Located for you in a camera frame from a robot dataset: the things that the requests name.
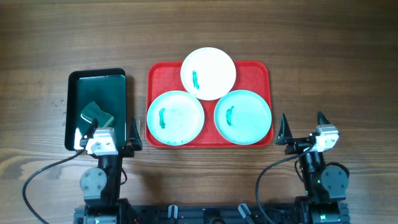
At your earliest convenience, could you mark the black water tray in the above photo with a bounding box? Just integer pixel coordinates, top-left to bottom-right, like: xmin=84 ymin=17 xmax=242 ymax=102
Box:
xmin=64 ymin=68 xmax=127 ymax=151

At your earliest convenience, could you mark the left black cable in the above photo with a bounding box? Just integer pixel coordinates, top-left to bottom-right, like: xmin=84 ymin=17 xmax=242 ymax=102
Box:
xmin=22 ymin=148 xmax=86 ymax=224

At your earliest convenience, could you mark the green yellow sponge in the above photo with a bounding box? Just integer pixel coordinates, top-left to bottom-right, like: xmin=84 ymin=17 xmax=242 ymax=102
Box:
xmin=80 ymin=101 xmax=114 ymax=128

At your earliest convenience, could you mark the black cable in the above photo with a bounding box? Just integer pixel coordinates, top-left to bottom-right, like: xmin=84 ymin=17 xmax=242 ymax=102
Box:
xmin=22 ymin=148 xmax=86 ymax=224
xmin=255 ymin=143 xmax=317 ymax=224

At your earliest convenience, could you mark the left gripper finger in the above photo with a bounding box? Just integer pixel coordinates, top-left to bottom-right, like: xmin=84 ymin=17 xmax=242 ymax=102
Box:
xmin=128 ymin=118 xmax=142 ymax=151
xmin=80 ymin=119 xmax=98 ymax=147

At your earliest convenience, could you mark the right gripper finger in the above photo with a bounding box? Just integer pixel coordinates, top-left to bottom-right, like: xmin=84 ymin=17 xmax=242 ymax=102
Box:
xmin=317 ymin=111 xmax=330 ymax=125
xmin=275 ymin=113 xmax=293 ymax=145

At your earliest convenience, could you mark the white plate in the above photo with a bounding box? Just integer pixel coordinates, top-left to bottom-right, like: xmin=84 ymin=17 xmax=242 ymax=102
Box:
xmin=180 ymin=47 xmax=237 ymax=101

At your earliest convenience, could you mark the right black cable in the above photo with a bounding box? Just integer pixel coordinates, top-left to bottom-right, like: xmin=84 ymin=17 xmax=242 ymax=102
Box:
xmin=255 ymin=143 xmax=317 ymax=224

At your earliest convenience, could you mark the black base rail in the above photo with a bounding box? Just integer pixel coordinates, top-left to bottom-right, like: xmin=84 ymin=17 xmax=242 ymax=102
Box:
xmin=73 ymin=203 xmax=351 ymax=224

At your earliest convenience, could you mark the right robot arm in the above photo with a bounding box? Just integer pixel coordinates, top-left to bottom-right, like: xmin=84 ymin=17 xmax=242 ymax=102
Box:
xmin=276 ymin=112 xmax=351 ymax=224

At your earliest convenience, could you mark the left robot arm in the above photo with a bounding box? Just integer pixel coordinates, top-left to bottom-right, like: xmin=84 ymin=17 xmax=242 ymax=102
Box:
xmin=73 ymin=119 xmax=142 ymax=224

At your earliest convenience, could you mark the light blue plate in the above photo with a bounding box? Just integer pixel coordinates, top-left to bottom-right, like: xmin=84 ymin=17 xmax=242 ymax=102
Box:
xmin=214 ymin=90 xmax=272 ymax=145
xmin=147 ymin=90 xmax=205 ymax=146

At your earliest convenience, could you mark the red plastic tray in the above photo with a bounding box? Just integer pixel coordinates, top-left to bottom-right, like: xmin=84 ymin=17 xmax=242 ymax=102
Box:
xmin=146 ymin=60 xmax=272 ymax=148

